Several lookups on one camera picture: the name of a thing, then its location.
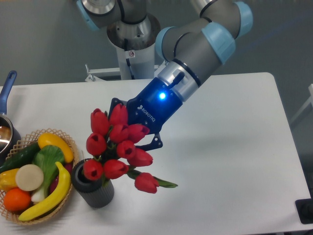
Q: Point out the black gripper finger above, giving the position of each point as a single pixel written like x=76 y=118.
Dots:
x=113 y=106
x=155 y=143

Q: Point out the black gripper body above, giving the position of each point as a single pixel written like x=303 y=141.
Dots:
x=153 y=106

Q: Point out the red tulip bouquet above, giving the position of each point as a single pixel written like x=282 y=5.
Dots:
x=112 y=145

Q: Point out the dark grey ribbed vase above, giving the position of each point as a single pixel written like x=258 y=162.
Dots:
x=95 y=193

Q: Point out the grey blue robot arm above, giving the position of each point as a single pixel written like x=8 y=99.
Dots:
x=177 y=60

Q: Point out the yellow lemon squash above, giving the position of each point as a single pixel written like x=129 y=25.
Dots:
x=46 y=139

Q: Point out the dark red vegetable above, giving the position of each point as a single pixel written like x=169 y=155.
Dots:
x=54 y=183

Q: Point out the green bok choy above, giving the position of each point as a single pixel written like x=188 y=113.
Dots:
x=45 y=159

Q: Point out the woven wicker basket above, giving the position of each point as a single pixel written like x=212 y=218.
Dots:
x=21 y=144

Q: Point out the yellow banana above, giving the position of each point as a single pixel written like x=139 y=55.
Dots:
x=55 y=198

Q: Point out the dark green cucumber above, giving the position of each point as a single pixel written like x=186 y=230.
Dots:
x=21 y=158

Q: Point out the beige round slice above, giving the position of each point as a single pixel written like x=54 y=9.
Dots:
x=29 y=177

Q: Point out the yellow bell pepper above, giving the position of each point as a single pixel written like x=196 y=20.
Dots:
x=7 y=179

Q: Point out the orange fruit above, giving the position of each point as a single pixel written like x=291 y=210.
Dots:
x=17 y=200

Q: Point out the black device at edge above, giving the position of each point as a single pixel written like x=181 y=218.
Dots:
x=305 y=210

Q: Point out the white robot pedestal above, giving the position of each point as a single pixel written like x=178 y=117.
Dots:
x=135 y=49

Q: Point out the blue handled saucepan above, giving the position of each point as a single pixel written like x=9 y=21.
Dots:
x=8 y=133

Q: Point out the white frame at right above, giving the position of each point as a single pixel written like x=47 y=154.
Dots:
x=304 y=110

